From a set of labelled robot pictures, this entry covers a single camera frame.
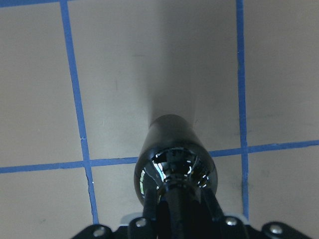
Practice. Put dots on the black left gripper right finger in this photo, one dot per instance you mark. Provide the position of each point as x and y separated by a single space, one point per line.
221 226

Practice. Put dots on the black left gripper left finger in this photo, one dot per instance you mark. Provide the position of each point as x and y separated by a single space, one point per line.
146 226

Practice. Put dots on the dark wine bottle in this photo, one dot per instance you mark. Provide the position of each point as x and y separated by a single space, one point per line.
175 163

